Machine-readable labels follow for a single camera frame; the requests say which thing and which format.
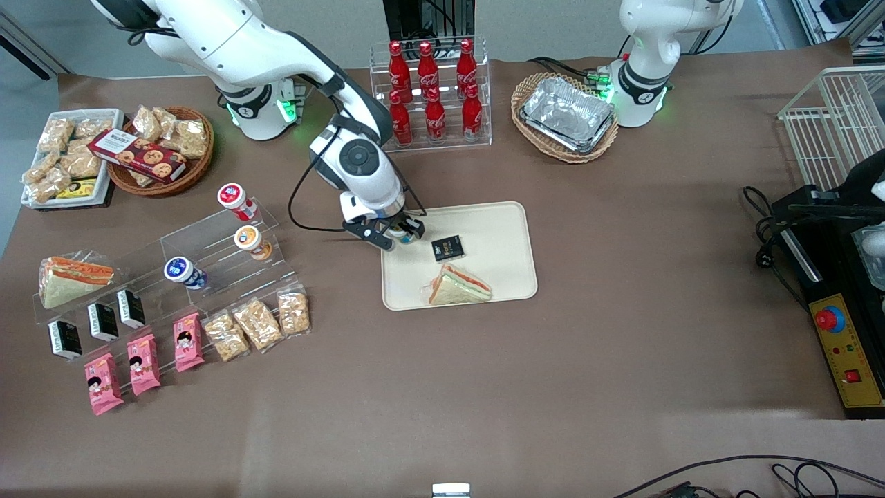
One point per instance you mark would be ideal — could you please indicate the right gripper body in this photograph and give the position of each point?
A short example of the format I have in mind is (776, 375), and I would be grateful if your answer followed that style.
(399, 222)

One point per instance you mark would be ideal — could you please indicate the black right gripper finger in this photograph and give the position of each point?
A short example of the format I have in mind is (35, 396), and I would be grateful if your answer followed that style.
(373, 235)
(417, 226)

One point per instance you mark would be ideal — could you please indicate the green gum bottle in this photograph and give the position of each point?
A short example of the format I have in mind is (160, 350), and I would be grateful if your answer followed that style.
(403, 237)

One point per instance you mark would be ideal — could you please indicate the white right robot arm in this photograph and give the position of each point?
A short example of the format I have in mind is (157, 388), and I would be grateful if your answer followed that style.
(235, 34)

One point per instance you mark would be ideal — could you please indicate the beige plastic tray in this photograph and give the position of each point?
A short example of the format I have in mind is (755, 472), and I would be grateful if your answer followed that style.
(498, 242)

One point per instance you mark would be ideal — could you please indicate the orange gum bottle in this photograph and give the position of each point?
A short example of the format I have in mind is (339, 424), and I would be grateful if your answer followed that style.
(250, 241)

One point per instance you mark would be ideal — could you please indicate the red gum bottle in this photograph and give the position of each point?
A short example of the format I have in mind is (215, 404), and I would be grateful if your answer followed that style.
(235, 198)

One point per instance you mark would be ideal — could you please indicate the blue gum bottle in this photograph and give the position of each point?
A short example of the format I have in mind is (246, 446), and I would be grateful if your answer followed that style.
(183, 271)

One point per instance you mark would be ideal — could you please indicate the black square packet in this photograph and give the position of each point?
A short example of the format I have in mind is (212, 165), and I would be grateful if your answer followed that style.
(447, 249)

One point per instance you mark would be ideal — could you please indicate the wrapped triangle sandwich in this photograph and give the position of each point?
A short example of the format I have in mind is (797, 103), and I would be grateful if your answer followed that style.
(456, 287)
(69, 280)

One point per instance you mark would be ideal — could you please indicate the red cola bottle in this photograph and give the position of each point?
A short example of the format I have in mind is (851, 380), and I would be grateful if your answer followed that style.
(402, 124)
(472, 117)
(399, 66)
(467, 63)
(435, 121)
(428, 66)

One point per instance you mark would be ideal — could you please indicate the clear acrylic bottle rack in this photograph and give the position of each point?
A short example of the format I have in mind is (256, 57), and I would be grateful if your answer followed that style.
(449, 135)

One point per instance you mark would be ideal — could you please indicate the puffed rice snack pack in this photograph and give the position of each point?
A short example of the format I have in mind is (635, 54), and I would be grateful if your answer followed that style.
(141, 178)
(52, 185)
(146, 123)
(294, 312)
(79, 162)
(168, 119)
(191, 138)
(93, 127)
(41, 166)
(226, 337)
(55, 135)
(257, 325)

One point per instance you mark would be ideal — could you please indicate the clear acrylic step riser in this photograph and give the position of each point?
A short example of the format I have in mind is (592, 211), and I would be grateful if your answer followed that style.
(138, 263)
(221, 266)

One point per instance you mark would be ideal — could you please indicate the light wicker basket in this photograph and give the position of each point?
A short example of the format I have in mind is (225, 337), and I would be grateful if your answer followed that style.
(529, 93)

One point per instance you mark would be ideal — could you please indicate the brown wicker basket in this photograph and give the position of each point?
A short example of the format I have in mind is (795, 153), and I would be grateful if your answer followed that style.
(193, 169)

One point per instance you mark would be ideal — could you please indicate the stacked foil trays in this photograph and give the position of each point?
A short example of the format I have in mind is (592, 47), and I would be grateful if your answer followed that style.
(567, 114)

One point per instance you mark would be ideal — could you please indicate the pink cartoon snack packet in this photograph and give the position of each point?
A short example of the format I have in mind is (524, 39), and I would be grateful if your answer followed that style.
(188, 342)
(144, 365)
(103, 384)

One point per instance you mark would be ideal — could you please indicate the red cookie box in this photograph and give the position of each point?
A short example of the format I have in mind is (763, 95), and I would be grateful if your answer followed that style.
(138, 155)

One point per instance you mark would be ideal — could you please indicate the black white small box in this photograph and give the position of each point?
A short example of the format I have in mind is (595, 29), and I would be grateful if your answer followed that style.
(131, 308)
(65, 339)
(104, 322)

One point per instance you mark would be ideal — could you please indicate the white rectangular dish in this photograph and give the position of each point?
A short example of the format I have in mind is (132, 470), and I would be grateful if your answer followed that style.
(107, 116)

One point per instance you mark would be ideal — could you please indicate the yellow black packet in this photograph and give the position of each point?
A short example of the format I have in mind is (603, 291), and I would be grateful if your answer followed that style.
(79, 189)

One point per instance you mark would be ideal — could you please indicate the black clamp device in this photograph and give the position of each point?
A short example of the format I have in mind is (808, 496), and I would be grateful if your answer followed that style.
(857, 187)

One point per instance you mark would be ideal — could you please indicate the black yellow control box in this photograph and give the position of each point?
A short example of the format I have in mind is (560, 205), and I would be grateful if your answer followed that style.
(847, 360)

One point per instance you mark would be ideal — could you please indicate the clear plastic piece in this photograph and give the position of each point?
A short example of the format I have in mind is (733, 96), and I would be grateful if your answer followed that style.
(872, 259)

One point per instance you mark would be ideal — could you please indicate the metal shelf rack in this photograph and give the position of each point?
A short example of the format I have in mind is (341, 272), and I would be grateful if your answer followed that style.
(830, 21)

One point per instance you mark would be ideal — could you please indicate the black metal frame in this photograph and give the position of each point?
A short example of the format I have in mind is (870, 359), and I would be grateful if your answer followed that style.
(415, 17)

